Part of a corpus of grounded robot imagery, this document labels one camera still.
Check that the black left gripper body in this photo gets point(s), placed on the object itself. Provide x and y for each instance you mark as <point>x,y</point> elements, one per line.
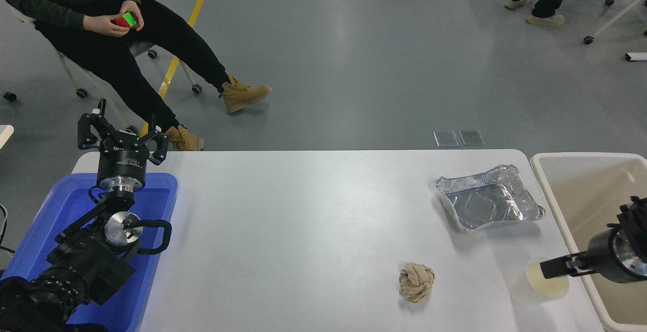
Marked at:
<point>123,161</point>

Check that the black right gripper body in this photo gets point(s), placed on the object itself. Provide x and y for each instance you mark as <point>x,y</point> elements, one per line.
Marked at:
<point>606,256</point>

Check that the white paper cup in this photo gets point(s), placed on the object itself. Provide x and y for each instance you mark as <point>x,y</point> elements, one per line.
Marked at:
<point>548,287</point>

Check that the multicoloured puzzle cube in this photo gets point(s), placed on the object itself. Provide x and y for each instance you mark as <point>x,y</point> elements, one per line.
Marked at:
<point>129,19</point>

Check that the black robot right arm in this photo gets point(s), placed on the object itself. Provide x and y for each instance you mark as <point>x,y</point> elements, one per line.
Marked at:
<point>637,210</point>

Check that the person's right hand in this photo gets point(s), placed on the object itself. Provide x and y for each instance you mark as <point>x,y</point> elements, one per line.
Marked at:
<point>103,26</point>

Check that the person's left hand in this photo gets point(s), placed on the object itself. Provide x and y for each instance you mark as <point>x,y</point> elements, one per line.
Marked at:
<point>136,12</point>

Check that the large pale plastic bin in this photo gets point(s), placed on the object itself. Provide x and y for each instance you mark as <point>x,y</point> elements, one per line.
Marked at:
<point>581,190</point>

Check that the blue plastic tray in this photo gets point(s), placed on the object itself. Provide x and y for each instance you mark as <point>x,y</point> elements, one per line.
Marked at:
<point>65,205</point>

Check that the white wheeled office chair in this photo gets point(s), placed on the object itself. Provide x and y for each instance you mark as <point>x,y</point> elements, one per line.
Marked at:
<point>139,46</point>

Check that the silver foil tray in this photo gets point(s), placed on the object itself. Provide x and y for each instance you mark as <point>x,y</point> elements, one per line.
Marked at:
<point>485,203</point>

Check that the black floor caster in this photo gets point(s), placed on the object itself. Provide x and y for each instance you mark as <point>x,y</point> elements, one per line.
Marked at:
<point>9,96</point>

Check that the white side table corner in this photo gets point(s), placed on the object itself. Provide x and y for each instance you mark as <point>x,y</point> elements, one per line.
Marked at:
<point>4,134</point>

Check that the seated person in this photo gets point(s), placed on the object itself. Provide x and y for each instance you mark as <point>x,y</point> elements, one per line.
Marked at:
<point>167,34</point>

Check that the crumpled tan paper ball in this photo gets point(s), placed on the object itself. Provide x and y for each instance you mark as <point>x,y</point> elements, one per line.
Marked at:
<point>417,282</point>

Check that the silver floor plate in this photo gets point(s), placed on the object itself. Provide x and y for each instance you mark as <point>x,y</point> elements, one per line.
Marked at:
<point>446,138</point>
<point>471,137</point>

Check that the white bar on floor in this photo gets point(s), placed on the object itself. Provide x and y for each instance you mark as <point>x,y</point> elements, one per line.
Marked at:
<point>636,56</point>

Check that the white wheeled chair frame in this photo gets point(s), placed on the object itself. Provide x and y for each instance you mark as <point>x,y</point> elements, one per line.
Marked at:
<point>619,13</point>

